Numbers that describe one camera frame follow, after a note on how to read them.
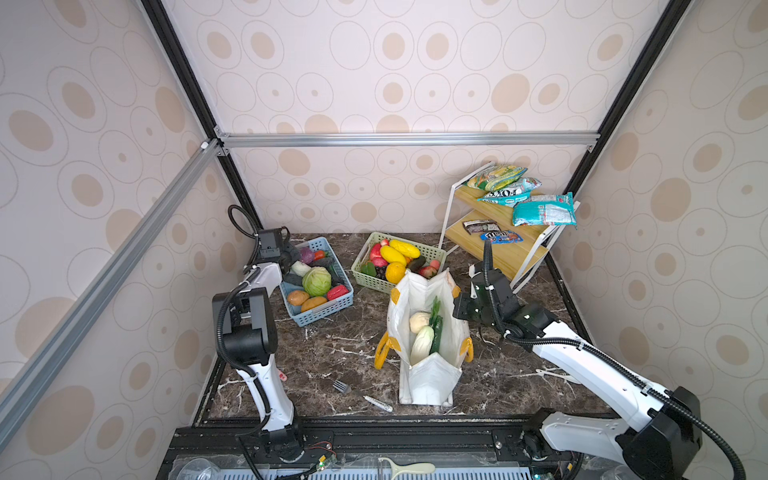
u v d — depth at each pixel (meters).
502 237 0.95
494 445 0.74
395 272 0.94
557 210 0.75
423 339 0.85
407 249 1.06
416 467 0.71
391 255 1.06
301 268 1.03
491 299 0.57
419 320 0.89
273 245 0.78
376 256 1.08
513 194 0.78
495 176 0.81
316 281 0.95
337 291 0.97
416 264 1.06
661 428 0.38
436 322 0.88
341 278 1.00
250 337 0.52
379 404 0.80
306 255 1.05
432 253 1.08
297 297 0.94
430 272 1.03
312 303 0.93
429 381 0.77
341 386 0.83
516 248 0.96
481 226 0.99
